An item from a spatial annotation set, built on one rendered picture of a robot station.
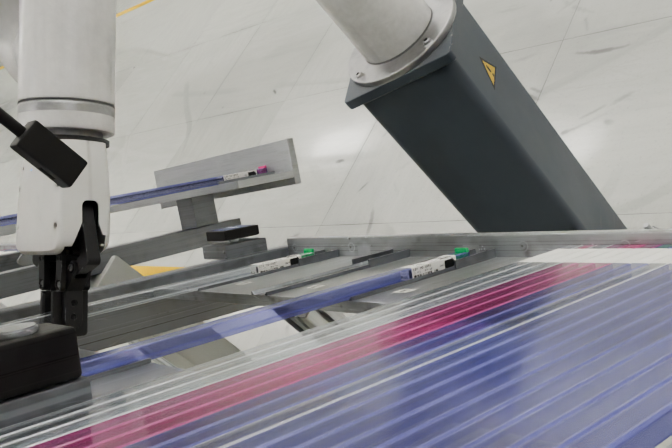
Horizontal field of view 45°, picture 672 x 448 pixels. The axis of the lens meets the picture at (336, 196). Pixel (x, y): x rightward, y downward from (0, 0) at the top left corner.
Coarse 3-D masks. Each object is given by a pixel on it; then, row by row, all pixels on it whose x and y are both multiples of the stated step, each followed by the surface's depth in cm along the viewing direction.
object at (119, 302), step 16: (304, 256) 91; (224, 272) 84; (240, 272) 85; (256, 272) 86; (160, 288) 79; (176, 288) 80; (192, 288) 81; (96, 304) 74; (112, 304) 75; (128, 304) 76; (16, 320) 70; (32, 320) 70; (48, 320) 71
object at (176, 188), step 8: (264, 168) 117; (176, 184) 106; (184, 184) 107; (192, 184) 108; (200, 184) 109; (208, 184) 110; (216, 184) 111; (136, 192) 102; (144, 192) 103; (152, 192) 104; (160, 192) 104; (168, 192) 105; (176, 192) 106; (112, 200) 99; (120, 200) 100; (128, 200) 101; (136, 200) 102; (0, 216) 90; (8, 216) 90; (16, 216) 91; (0, 224) 89; (8, 224) 90
